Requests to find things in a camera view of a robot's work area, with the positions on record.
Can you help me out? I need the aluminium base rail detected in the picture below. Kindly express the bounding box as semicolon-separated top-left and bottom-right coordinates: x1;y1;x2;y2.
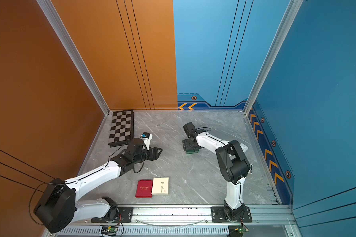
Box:
43;204;301;237

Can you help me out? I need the right green circuit board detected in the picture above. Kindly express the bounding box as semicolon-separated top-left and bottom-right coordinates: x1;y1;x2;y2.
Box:
226;225;249;237

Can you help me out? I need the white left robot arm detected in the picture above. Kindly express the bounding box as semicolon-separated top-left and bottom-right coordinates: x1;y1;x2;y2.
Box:
33;138;163;234

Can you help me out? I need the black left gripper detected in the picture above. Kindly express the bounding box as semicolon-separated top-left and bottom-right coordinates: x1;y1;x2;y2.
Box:
133;146;164;166

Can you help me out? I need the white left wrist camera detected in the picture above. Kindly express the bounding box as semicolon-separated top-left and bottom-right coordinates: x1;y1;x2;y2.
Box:
140;132;153;150

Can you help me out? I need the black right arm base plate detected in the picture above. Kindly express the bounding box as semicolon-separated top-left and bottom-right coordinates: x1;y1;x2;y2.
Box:
211;205;253;223

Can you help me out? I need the left green circuit board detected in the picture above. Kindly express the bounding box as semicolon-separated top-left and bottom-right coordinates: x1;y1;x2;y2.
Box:
100;226;120;237

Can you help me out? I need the green jewelry box lid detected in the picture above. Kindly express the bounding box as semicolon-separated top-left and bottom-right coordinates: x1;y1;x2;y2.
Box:
186;148;199;155

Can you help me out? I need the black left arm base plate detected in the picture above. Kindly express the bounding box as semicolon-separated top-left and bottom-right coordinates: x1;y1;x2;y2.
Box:
91;206;134;223

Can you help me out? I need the silver aluminium corner post right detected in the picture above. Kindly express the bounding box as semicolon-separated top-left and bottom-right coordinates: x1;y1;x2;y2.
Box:
243;0;303;116

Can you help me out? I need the silver aluminium corner post left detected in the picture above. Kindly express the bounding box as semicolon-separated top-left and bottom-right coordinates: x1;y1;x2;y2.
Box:
37;0;110;115

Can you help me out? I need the silver aluminium corner post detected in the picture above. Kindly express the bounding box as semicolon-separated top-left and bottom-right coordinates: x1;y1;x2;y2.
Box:
243;0;303;116
37;0;110;115

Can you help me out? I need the white earbuds case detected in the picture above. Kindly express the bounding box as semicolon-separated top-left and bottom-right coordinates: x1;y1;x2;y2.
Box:
240;143;249;153

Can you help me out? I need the cream booklet with flower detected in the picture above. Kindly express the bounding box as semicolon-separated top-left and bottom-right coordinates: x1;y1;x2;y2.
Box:
152;177;169;195

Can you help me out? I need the green circuit board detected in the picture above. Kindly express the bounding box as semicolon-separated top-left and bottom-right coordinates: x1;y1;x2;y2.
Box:
226;225;249;237
100;226;120;237

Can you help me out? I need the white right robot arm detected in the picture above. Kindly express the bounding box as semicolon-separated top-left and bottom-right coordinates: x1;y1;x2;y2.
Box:
183;122;252;223

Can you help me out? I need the black and silver chessboard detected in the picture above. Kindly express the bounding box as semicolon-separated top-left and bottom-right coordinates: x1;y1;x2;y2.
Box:
108;110;134;147

